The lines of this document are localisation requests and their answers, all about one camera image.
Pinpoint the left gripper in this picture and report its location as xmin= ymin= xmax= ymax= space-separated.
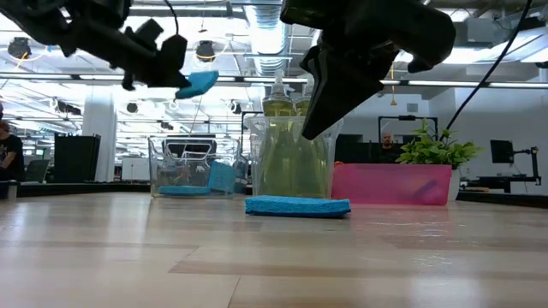
xmin=63 ymin=0 xmax=193 ymax=91

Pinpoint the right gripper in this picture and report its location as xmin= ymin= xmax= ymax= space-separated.
xmin=280 ymin=0 xmax=457 ymax=140

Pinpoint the blue cellulose sponge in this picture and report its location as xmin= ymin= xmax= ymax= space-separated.
xmin=174 ymin=70 xmax=220 ymax=100
xmin=157 ymin=184 xmax=214 ymax=198
xmin=207 ymin=160 xmax=238 ymax=194
xmin=244 ymin=194 xmax=352 ymax=219

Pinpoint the clear pump soap bottle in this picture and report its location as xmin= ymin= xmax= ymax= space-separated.
xmin=261 ymin=69 xmax=297 ymax=198
xmin=295 ymin=74 xmax=316 ymax=198

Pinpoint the black ceiling fixture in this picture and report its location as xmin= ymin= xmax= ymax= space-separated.
xmin=195 ymin=39 xmax=217 ymax=63
xmin=7 ymin=37 xmax=32 ymax=60

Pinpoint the person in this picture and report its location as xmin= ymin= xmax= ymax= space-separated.
xmin=378 ymin=131 xmax=402 ymax=164
xmin=0 ymin=119 xmax=26 ymax=183

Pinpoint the white building column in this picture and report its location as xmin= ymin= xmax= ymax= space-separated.
xmin=81 ymin=85 xmax=118 ymax=179

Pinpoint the tall clear plastic bin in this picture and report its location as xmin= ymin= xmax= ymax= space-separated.
xmin=249 ymin=115 xmax=344 ymax=198

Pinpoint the green leafy plant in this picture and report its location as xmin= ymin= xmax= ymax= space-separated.
xmin=396 ymin=118 xmax=485 ymax=170

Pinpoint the pink plastic bin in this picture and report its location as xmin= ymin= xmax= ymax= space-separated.
xmin=331 ymin=162 xmax=454 ymax=207

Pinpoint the white cabinet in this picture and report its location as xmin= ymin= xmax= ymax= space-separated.
xmin=121 ymin=157 xmax=151 ymax=180

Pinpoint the black partition panel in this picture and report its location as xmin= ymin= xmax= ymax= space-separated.
xmin=53 ymin=133 xmax=102 ymax=184

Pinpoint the white plant pot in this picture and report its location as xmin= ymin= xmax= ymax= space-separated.
xmin=449 ymin=168 xmax=463 ymax=202

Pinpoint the black monitor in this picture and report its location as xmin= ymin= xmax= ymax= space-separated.
xmin=490 ymin=139 xmax=515 ymax=165

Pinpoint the black desk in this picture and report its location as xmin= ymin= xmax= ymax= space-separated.
xmin=464 ymin=175 xmax=543 ymax=193

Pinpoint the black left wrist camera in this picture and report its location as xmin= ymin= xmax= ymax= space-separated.
xmin=123 ymin=18 xmax=165 ymax=55

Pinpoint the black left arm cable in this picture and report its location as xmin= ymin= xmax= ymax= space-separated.
xmin=164 ymin=0 xmax=180 ymax=39

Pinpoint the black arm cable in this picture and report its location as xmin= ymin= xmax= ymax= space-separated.
xmin=164 ymin=0 xmax=180 ymax=39
xmin=440 ymin=0 xmax=535 ymax=142

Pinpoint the yellow hanging cord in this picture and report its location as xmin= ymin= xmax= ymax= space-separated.
xmin=389 ymin=63 xmax=398 ymax=107

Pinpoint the black rectangular stand frame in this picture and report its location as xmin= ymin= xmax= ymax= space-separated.
xmin=377 ymin=115 xmax=439 ymax=145

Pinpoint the silver ribbed ceiling duct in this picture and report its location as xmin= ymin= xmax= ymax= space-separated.
xmin=243 ymin=3 xmax=293 ymax=78

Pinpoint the clear bin with handle cutouts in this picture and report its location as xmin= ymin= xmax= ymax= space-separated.
xmin=148 ymin=135 xmax=249 ymax=198

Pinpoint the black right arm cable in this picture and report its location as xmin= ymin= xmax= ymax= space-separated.
xmin=440 ymin=0 xmax=535 ymax=142

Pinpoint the black aluminium table frame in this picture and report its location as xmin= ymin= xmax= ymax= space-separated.
xmin=0 ymin=178 xmax=548 ymax=210

